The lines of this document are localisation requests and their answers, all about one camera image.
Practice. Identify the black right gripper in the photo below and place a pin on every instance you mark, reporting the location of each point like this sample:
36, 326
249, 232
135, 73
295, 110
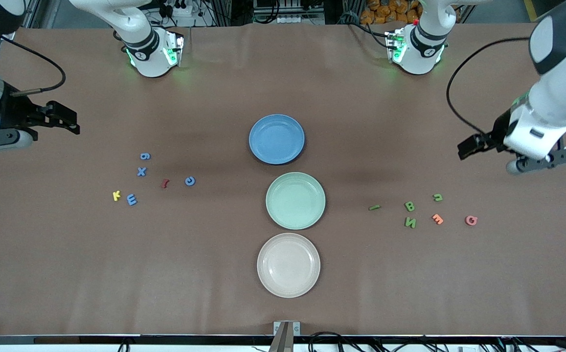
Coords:
12, 115

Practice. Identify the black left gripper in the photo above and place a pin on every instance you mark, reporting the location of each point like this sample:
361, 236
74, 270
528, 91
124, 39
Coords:
497, 131

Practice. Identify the green foam letter B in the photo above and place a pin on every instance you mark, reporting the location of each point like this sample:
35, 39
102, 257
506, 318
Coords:
409, 207

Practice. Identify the green foam letter N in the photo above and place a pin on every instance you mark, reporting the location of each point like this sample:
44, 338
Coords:
410, 222

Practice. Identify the blue foam letter X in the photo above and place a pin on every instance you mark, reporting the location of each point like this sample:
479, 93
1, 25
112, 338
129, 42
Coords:
141, 171

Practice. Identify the blue foam letter E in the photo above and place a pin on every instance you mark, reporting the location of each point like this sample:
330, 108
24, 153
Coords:
131, 200

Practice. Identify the dark green foam letter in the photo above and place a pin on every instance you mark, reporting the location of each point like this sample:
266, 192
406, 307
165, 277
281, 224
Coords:
373, 208

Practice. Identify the blue foam letter C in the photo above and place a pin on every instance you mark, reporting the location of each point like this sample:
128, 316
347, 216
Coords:
186, 181

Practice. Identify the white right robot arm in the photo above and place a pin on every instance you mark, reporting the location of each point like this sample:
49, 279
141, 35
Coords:
150, 49

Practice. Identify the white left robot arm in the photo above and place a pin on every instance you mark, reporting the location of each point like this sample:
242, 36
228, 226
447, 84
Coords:
556, 98

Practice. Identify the green foam letter J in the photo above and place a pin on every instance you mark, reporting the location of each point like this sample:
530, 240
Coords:
440, 198

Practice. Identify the pink foam letter G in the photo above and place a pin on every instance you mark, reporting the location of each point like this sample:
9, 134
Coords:
467, 221

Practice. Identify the orange foam letter E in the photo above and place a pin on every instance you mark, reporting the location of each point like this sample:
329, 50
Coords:
437, 219

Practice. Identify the blue foam number 9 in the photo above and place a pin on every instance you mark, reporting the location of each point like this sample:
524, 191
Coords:
145, 156

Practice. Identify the yellow foam letter K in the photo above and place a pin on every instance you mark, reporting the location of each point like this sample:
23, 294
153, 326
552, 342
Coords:
116, 196

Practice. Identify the red foam letter I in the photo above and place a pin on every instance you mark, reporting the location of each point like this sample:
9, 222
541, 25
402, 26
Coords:
165, 184

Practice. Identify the orange snack bags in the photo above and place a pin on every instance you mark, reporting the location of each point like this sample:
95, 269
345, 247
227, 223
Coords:
385, 12

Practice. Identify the white power strip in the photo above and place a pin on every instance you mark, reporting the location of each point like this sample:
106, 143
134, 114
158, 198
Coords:
182, 19

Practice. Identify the brown table cover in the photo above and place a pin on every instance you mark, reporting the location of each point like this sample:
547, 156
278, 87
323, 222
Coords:
116, 269

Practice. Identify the light green plate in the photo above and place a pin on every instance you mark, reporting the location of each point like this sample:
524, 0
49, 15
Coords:
295, 200

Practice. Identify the blue plate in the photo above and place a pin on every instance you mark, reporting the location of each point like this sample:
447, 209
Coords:
277, 139

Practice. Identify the black table edge strip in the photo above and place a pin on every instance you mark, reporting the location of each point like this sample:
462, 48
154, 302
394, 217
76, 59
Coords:
67, 339

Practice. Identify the pale pink plate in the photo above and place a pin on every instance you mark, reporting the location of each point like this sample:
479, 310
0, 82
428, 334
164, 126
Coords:
288, 265

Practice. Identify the grey metal bracket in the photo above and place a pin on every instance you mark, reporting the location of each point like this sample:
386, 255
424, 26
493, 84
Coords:
286, 337

